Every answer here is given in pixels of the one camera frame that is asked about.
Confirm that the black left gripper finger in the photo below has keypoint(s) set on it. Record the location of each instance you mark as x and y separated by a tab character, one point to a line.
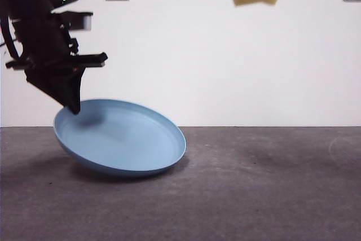
48	85
74	88

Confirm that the light blue round plate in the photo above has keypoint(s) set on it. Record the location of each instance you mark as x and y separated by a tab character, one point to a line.
118	145

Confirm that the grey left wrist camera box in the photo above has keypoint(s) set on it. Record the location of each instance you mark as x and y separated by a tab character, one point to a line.
84	23

